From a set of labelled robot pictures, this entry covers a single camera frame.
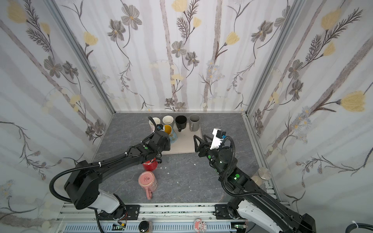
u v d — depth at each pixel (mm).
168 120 1047
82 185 425
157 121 1142
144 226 625
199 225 675
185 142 1057
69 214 749
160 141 646
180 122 1025
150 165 847
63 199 452
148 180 747
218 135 580
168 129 881
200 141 596
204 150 593
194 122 1010
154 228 703
